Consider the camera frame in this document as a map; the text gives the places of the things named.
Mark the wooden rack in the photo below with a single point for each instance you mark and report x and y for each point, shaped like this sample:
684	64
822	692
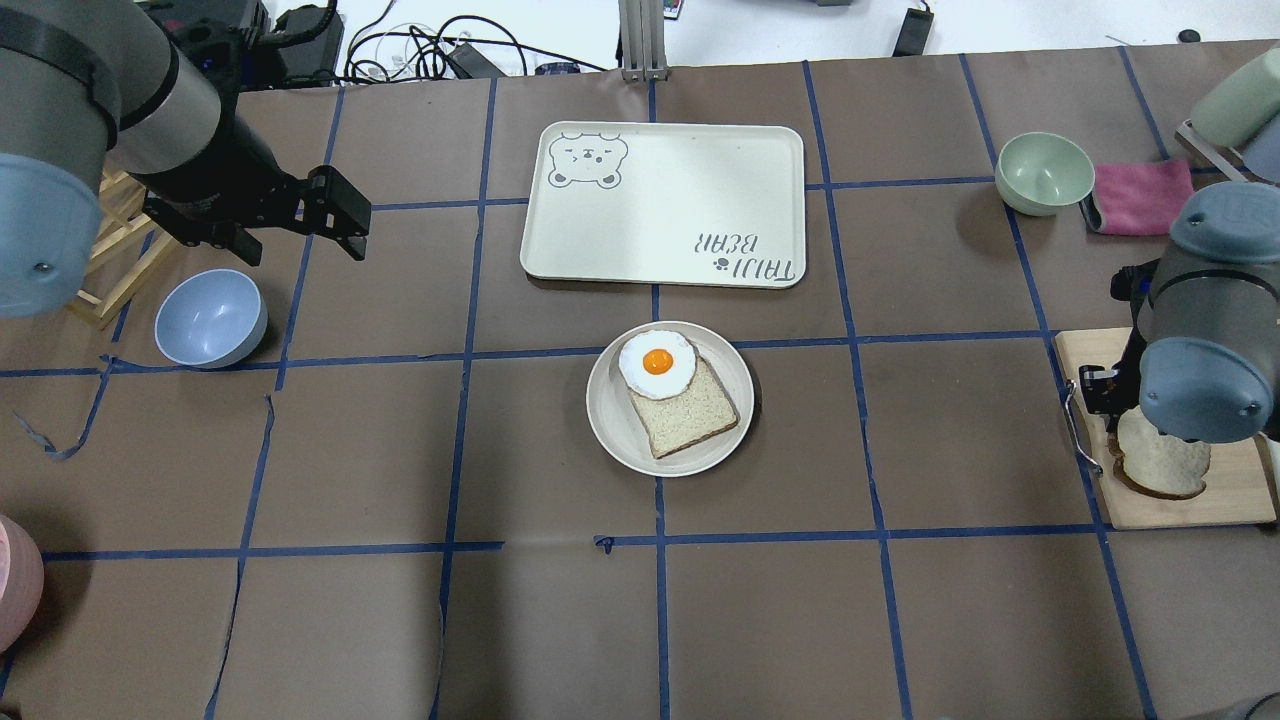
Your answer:
125	228

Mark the fried egg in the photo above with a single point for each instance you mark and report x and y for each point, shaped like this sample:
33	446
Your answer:
657	364

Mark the pink bowl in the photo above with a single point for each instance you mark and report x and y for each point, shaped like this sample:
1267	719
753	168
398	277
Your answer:
22	581

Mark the wooden cutting board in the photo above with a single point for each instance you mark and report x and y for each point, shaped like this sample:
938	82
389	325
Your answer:
1239	485

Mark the white bread slice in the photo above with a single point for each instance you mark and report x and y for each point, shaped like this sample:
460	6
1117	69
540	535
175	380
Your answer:
1154	464

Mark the green bowl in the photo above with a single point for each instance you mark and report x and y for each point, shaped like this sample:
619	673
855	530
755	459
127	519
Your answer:
1039	174

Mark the white round plate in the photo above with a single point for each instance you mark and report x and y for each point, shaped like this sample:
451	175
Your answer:
617	428

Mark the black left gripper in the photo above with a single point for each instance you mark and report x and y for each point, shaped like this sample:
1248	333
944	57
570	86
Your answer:
243	172

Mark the blue bowl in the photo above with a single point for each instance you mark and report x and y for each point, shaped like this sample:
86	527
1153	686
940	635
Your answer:
214	319

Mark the pink cloth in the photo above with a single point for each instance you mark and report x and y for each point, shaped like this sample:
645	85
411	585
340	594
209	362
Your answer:
1137	199

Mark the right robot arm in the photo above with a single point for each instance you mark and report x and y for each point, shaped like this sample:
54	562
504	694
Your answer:
1201	357

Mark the bottom bread slice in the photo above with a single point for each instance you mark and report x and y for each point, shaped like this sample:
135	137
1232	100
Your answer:
704	410

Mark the cream bear serving tray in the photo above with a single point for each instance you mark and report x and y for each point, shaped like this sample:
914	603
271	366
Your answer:
667	203

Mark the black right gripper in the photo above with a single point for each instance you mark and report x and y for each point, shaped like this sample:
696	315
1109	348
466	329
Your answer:
1097	392

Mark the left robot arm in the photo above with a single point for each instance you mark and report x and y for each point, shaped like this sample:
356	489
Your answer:
94	83

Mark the aluminium frame post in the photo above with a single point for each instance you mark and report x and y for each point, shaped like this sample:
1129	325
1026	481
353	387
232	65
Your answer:
643	41

